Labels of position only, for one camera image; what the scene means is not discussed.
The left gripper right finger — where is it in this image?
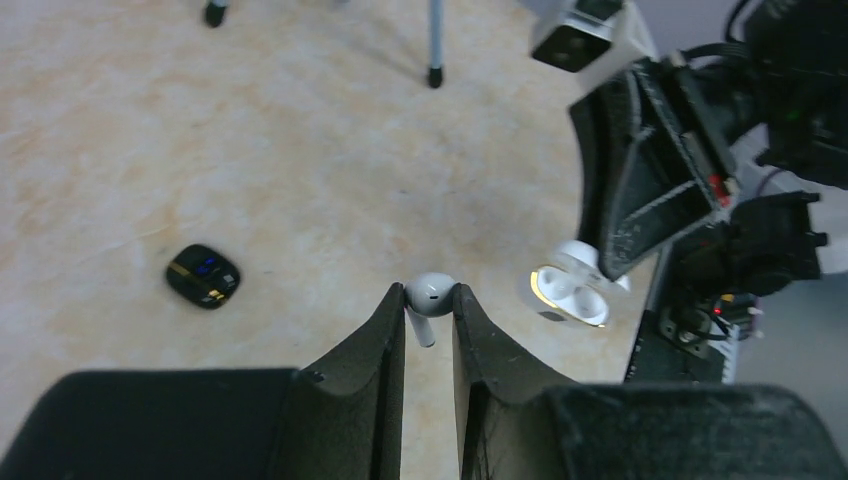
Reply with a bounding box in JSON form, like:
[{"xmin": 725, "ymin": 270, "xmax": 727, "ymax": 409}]
[{"xmin": 452, "ymin": 284, "xmax": 847, "ymax": 479}]

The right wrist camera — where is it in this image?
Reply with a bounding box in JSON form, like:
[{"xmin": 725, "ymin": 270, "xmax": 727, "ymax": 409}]
[{"xmin": 529, "ymin": 0, "xmax": 657, "ymax": 87}]

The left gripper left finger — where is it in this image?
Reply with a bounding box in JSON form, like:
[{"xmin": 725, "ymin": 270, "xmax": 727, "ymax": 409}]
[{"xmin": 1, "ymin": 284, "xmax": 405, "ymax": 479}]

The white charging case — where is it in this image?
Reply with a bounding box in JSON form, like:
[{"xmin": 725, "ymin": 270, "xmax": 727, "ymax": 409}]
[{"xmin": 526, "ymin": 240, "xmax": 631, "ymax": 328}]

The black round charging case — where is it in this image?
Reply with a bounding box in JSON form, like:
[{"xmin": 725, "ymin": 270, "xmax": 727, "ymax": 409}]
[{"xmin": 164, "ymin": 244, "xmax": 241, "ymax": 310}]

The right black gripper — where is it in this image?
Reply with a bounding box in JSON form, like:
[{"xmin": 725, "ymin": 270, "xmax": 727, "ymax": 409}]
[{"xmin": 569, "ymin": 58, "xmax": 729, "ymax": 280}]

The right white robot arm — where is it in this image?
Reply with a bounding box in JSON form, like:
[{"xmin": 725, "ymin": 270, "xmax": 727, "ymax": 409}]
[{"xmin": 567, "ymin": 1, "xmax": 847, "ymax": 296}]

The small white earbud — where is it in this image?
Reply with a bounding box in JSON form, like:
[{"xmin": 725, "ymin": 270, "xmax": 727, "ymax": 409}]
[{"xmin": 404, "ymin": 272, "xmax": 458, "ymax": 348}]

